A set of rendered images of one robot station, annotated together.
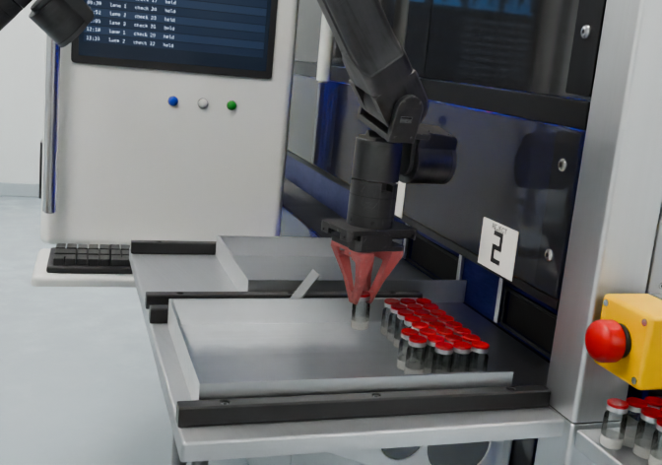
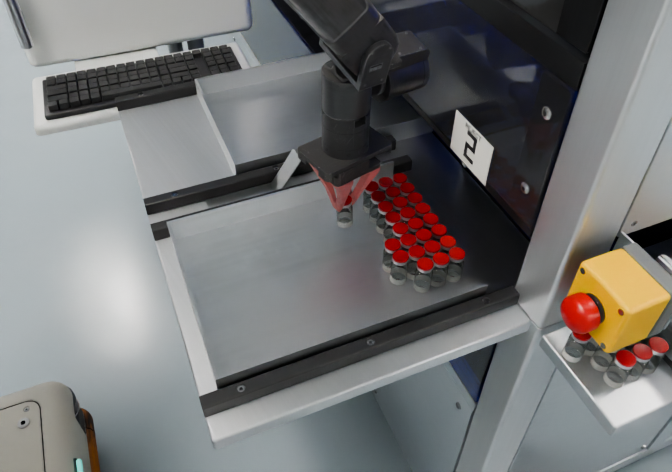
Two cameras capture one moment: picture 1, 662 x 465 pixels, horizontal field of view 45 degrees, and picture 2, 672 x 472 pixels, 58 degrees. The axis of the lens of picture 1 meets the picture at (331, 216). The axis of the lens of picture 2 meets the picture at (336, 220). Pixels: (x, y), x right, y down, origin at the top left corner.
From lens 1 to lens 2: 45 cm
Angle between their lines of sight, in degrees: 33
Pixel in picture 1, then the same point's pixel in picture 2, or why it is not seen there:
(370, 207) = (345, 142)
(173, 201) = (143, 6)
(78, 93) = not seen: outside the picture
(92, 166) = not seen: outside the picture
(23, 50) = not seen: outside the picture
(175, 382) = (192, 340)
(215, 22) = not seen: outside the picture
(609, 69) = (616, 42)
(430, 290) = (402, 130)
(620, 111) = (623, 99)
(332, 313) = (317, 194)
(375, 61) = (336, 25)
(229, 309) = (223, 216)
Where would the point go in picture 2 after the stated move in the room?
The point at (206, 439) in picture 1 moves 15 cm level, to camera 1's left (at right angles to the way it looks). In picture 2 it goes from (231, 431) to (87, 440)
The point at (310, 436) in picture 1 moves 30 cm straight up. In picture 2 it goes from (319, 402) to (312, 202)
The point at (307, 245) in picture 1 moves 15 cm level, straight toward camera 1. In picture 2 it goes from (281, 68) to (284, 115)
